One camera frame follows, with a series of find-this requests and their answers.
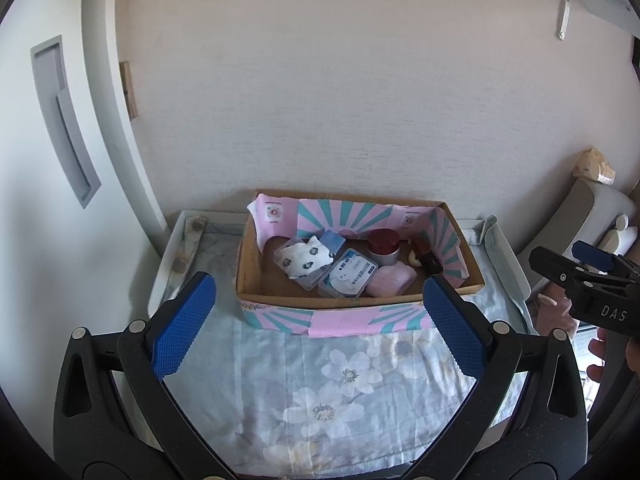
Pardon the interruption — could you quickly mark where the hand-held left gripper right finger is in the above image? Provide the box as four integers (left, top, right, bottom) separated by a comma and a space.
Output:
400, 275, 590, 480

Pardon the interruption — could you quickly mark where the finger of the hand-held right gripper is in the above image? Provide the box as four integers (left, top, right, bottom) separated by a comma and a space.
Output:
571, 240, 628, 272
528, 246, 601, 288

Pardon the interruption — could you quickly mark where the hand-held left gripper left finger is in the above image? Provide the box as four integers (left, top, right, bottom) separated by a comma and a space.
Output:
52, 271, 238, 480

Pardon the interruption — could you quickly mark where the dark red bottle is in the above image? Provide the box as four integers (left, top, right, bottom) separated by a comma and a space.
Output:
411, 237, 443, 276

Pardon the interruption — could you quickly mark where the cardboard box with pink paper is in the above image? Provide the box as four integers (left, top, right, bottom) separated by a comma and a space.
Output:
235, 189, 485, 338

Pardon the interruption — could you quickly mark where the red lidded jar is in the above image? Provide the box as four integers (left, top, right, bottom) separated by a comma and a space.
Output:
367, 229, 402, 267

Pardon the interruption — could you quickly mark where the clear floss pick box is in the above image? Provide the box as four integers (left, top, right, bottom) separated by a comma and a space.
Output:
318, 248, 378, 299

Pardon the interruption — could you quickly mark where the clear box with floral cloth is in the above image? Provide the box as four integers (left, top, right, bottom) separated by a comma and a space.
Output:
274, 235, 337, 291

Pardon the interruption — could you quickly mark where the small blue carton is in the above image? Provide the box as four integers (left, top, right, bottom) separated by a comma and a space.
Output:
318, 230, 347, 255

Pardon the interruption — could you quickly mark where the person's right hand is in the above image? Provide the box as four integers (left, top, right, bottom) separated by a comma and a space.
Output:
586, 329, 640, 386

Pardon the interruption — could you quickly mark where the white figurine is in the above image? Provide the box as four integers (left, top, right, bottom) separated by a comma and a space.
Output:
602, 214, 640, 253

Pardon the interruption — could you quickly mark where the grey sofa cushion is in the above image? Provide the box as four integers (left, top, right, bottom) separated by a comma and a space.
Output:
515, 179, 638, 261

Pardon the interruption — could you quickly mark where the pink cloth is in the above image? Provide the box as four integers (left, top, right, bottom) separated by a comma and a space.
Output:
365, 264, 417, 297

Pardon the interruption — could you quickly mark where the beige plush toy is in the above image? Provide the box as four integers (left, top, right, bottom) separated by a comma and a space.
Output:
573, 147, 617, 186

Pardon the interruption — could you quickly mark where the floral light blue blanket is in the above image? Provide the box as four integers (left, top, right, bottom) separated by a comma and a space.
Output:
160, 212, 531, 461

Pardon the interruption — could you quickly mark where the grey recessed door handle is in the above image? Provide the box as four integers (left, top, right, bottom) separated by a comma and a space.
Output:
30, 35, 102, 209

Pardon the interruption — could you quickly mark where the wooden wall strip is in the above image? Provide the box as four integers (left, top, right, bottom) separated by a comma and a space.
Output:
119, 61, 140, 121

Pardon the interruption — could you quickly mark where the white shelf bracket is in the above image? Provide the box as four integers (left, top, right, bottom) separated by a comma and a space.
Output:
555, 0, 633, 41

